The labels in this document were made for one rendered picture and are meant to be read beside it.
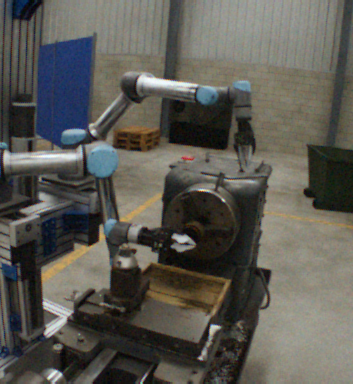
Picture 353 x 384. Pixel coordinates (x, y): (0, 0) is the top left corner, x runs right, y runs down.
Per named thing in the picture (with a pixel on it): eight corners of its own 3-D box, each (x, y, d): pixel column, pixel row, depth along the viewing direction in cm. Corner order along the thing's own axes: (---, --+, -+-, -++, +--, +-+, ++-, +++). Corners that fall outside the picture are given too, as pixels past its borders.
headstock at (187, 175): (189, 213, 249) (195, 152, 239) (264, 227, 235) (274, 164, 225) (153, 246, 195) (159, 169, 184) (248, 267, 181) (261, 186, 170)
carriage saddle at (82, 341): (95, 305, 139) (95, 291, 137) (220, 340, 125) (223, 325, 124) (46, 350, 112) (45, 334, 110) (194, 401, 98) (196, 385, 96)
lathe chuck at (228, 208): (162, 233, 184) (185, 173, 174) (223, 263, 177) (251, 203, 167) (154, 240, 176) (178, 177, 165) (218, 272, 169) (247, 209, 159)
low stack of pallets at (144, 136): (129, 141, 1052) (130, 125, 1041) (160, 145, 1033) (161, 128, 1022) (110, 148, 935) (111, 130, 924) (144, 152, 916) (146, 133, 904)
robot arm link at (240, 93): (233, 82, 168) (252, 81, 165) (235, 107, 171) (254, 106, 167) (228, 81, 161) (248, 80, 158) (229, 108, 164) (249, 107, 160)
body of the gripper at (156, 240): (165, 255, 146) (136, 248, 149) (173, 247, 153) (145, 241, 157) (167, 236, 144) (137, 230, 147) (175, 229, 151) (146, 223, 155)
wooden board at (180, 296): (149, 269, 171) (149, 260, 170) (229, 288, 161) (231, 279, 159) (118, 300, 144) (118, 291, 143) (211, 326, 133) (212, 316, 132)
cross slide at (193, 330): (94, 293, 136) (94, 282, 134) (211, 326, 123) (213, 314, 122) (67, 316, 120) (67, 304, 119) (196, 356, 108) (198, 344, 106)
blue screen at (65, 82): (13, 140, 948) (15, 44, 884) (44, 139, 992) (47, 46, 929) (65, 180, 624) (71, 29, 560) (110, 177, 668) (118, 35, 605)
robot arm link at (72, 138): (55, 157, 189) (56, 129, 186) (72, 153, 201) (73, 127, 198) (74, 161, 185) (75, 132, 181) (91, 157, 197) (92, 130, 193)
